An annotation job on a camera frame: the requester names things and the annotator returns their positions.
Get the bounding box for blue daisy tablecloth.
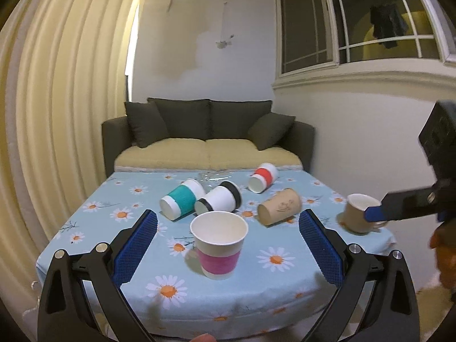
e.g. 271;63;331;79
36;170;397;329

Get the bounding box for brown printed paper cup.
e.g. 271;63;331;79
257;188;303;226

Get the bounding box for plain brown paper cup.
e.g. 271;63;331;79
341;193;390;236

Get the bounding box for dark grey sofa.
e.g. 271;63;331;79
101;97;316;179

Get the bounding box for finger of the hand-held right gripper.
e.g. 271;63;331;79
363;185;439;223

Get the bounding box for white framed window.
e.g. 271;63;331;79
271;0;456;95

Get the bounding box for dark grey back cushion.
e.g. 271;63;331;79
147;97;211;141
209;100;273;141

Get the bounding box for person's right hand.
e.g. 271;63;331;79
429;221;456;289

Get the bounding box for red band paper cup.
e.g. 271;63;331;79
248;163;279;194

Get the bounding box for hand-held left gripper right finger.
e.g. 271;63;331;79
298;208;421;342

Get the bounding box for dark grey throw cushion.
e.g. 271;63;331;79
247;113;296;151
124;101;170;149

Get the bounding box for pink band paper cup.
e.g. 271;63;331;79
190;211;249;281

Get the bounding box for dark hanging clothes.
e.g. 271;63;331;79
369;3;409;50

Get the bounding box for cream curtain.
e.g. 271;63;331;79
0;0;148;303

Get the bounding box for teal band paper cup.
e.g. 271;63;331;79
159;178;206;221

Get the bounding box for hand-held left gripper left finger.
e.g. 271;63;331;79
37;209;159;342

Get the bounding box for black band paper cup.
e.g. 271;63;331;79
194;180;243;218

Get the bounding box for clear plastic wrapper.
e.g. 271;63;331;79
198;170;233;187

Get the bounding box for beige sofa seat cover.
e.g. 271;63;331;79
114;137;304;172

